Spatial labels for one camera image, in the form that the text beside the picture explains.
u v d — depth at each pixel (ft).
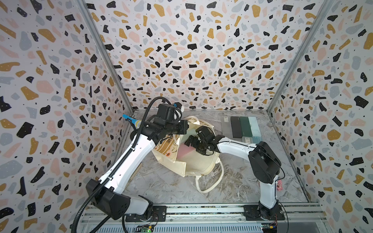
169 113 1.80
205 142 2.39
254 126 3.61
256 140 3.39
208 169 2.65
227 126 3.69
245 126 3.60
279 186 2.66
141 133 1.56
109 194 1.23
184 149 2.95
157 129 1.60
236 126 3.61
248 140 3.36
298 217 2.45
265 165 1.67
